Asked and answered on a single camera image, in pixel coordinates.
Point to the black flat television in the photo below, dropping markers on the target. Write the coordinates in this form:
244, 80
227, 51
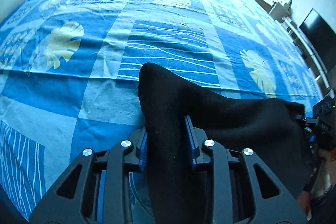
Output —
321, 37

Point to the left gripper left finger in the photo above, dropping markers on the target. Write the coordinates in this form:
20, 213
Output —
94, 188

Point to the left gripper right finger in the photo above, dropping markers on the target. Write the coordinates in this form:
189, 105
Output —
239, 186

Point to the black pants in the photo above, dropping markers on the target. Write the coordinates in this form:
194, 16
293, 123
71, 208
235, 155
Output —
267, 126

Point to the white long tv shelf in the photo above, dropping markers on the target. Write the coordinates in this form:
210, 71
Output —
310, 55

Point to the blue patterned bed sheet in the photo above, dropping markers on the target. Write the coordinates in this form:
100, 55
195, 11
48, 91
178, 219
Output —
69, 74

